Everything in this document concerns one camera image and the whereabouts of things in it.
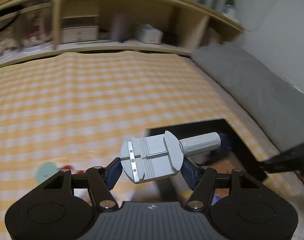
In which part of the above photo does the grey watch link remover tool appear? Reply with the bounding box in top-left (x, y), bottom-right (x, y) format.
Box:
top-left (120, 131), bottom-right (222, 184)

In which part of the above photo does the dark blue jar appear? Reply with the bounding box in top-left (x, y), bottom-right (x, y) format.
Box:
top-left (217, 133), bottom-right (230, 153)

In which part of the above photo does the black shallow cardboard box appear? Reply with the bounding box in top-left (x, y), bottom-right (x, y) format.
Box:
top-left (145, 119), bottom-right (268, 182)

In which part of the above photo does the grey pillow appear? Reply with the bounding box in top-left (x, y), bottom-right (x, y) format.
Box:
top-left (192, 43), bottom-right (304, 151)

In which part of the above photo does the mint green small object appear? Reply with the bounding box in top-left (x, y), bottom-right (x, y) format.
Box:
top-left (34, 162), bottom-right (60, 185)

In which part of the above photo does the yellow checkered cloth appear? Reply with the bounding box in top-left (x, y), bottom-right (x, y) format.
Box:
top-left (0, 50), bottom-right (303, 240)

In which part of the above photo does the purple box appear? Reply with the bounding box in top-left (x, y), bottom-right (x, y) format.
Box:
top-left (111, 14), bottom-right (128, 42)

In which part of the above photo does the white tissue box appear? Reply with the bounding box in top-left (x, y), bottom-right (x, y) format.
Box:
top-left (135, 24), bottom-right (163, 44)

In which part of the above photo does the white small drawer box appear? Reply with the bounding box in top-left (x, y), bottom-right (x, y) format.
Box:
top-left (61, 16), bottom-right (99, 43)

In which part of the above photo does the wooden headboard shelf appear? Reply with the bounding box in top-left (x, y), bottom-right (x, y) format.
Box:
top-left (0, 0), bottom-right (243, 68)

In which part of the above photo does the green glass bottle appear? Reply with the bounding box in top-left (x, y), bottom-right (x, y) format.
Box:
top-left (222, 0), bottom-right (236, 17)

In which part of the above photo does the clear display case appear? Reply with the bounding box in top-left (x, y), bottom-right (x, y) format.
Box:
top-left (0, 0), bottom-right (53, 62)

